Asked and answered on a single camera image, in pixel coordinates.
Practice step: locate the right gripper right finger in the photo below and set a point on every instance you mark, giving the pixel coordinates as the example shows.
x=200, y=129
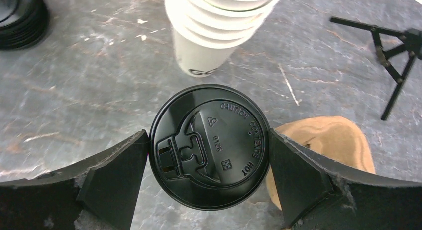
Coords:
x=318, y=193

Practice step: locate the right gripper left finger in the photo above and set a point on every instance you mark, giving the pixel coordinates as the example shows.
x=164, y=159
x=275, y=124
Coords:
x=96, y=193

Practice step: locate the black coffee lid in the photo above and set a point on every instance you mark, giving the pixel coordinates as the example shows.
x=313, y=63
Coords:
x=209, y=147

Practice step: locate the brown pulp cup carrier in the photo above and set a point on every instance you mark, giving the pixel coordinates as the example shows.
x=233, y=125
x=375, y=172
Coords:
x=334, y=137

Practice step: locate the black tripod stand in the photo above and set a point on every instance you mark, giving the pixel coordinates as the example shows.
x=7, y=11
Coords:
x=411, y=44

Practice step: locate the stack of black lids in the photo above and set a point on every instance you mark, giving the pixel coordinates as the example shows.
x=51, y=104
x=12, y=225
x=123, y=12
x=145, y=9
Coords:
x=23, y=23

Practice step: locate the stack of white paper cups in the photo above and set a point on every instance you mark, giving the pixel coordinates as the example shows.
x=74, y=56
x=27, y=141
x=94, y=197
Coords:
x=206, y=32

